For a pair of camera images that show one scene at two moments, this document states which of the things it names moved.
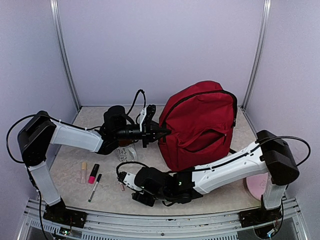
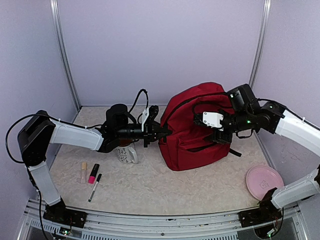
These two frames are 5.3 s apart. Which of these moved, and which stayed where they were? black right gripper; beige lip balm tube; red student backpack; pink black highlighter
Moved: black right gripper
Stayed: pink black highlighter; red student backpack; beige lip balm tube
